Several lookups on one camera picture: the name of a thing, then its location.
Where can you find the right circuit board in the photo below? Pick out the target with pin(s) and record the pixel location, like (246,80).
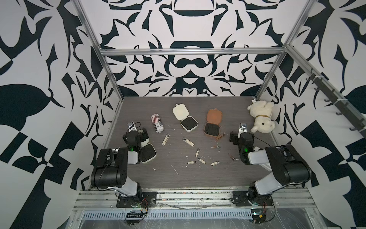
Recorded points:
(258,216)

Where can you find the brown nail clipper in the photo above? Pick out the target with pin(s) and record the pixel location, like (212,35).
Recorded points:
(220,136)

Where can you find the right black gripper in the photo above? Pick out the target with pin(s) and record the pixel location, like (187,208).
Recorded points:
(235,136)

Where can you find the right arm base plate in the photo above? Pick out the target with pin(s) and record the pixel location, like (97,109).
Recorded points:
(250,198)

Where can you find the cream nail kit case left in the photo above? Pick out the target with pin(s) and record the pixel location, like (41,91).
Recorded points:
(147,153)

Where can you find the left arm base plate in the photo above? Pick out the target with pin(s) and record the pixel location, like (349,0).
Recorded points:
(141,200)

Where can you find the crushed flag print can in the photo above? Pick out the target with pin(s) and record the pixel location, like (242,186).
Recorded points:
(158,125)

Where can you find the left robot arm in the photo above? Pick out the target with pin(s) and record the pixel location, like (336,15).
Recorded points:
(111,168)

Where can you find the silver cream nail clipper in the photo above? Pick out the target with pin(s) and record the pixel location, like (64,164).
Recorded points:
(188,142)

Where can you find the small cream clipper right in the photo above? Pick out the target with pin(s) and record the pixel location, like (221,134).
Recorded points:
(215,163)

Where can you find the cream nail kit case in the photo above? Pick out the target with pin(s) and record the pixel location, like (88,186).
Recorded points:
(187,122)
(147,153)

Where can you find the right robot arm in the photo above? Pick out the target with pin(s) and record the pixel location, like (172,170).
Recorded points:
(287,166)

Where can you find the cream nail kit case centre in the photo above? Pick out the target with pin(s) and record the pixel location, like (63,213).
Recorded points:
(187,122)

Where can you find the wall hook rail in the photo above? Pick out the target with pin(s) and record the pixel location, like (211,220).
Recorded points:
(344,106)

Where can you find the brown nail kit case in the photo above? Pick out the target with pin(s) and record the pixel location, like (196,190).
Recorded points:
(213,120)

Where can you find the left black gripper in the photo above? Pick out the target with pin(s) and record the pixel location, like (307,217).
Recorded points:
(142,138)

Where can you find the white teddy bear plush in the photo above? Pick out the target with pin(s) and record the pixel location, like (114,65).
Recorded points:
(262,113)

